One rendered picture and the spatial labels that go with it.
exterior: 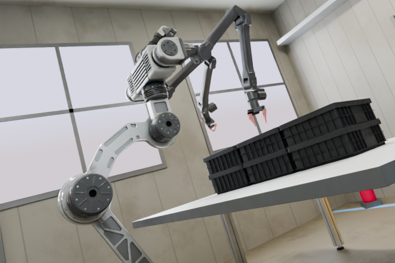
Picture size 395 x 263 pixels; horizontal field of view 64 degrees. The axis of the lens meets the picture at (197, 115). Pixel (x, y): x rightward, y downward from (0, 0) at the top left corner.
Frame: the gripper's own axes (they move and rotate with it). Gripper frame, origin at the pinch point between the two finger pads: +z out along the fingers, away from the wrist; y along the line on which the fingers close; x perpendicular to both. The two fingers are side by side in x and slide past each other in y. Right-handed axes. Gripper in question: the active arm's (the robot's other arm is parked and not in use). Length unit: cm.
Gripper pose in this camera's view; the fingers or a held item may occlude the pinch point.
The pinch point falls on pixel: (260, 123)
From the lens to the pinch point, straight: 186.0
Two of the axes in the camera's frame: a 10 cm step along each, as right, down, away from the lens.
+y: -9.6, 2.9, 0.5
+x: -1.2, -2.4, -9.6
